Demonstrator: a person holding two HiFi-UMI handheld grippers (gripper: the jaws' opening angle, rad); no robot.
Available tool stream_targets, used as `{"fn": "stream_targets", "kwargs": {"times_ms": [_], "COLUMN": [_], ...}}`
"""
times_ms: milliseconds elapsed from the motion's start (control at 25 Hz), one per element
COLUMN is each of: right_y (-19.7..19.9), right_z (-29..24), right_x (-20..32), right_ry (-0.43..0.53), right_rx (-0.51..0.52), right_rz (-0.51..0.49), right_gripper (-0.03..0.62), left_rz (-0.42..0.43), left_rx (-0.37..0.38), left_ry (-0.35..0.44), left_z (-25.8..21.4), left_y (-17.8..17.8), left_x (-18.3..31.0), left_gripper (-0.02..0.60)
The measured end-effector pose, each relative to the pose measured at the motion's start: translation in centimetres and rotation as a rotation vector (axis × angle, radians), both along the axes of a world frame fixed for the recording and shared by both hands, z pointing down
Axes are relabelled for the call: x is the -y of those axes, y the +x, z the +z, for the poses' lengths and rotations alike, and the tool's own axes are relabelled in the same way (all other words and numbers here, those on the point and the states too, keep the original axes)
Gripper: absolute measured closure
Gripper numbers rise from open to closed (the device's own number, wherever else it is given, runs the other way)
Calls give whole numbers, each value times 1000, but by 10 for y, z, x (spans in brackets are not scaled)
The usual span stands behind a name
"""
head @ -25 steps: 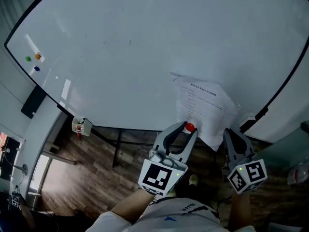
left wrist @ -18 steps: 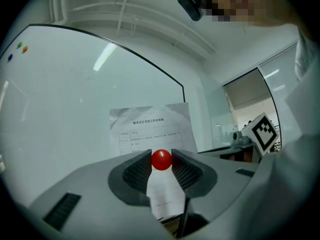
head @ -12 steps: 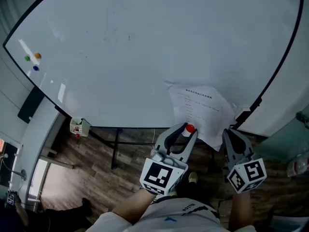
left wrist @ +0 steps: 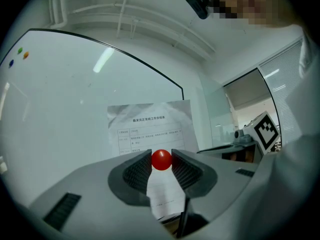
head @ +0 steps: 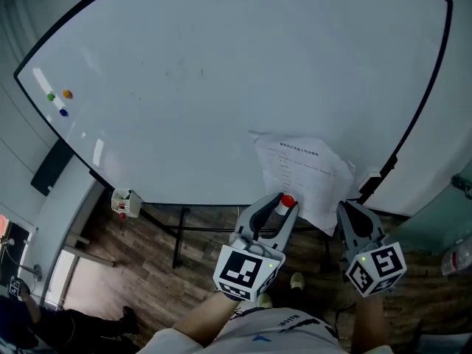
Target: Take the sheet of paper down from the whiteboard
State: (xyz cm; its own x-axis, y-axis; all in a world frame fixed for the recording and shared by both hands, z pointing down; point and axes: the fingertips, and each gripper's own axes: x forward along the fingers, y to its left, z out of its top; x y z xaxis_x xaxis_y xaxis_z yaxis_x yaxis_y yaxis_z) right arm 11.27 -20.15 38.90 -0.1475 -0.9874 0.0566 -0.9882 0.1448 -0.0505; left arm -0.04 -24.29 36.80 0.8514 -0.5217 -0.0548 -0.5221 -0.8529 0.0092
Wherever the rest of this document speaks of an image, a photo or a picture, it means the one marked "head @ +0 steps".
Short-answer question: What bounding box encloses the glass door handle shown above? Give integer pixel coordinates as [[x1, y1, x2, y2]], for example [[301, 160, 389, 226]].
[[451, 173, 472, 201]]

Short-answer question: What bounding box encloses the white printed sheet of paper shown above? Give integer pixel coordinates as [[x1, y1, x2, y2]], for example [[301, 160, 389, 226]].
[[249, 130, 357, 237]]

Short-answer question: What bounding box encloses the white marker holder box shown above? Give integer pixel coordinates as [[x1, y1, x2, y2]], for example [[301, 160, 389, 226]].
[[111, 188, 143, 219]]

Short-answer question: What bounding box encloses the black wall panel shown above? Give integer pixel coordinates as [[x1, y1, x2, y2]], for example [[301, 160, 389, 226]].
[[30, 138, 74, 197]]

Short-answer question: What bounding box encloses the white whiteboard with black frame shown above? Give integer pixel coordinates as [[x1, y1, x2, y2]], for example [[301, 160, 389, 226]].
[[13, 0, 454, 208]]

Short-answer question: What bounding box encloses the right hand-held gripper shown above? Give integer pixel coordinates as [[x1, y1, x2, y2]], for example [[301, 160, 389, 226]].
[[336, 200, 408, 298]]

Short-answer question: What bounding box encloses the person's left forearm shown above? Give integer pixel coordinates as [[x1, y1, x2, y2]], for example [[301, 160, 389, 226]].
[[173, 290, 243, 348]]

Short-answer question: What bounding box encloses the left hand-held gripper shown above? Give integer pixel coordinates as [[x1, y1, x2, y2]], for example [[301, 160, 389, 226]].
[[212, 192, 300, 304]]

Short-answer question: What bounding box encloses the person's white shirt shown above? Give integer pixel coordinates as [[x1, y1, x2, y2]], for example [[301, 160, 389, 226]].
[[135, 306, 395, 354]]

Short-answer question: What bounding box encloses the black whiteboard stand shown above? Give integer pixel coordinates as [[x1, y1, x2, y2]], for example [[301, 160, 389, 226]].
[[139, 201, 333, 271]]

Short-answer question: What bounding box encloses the white whiteboard eraser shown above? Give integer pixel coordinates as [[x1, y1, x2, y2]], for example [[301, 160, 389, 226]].
[[357, 167, 383, 193]]

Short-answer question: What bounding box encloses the person's right forearm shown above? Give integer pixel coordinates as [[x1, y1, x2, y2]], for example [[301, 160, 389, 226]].
[[349, 292, 391, 354]]

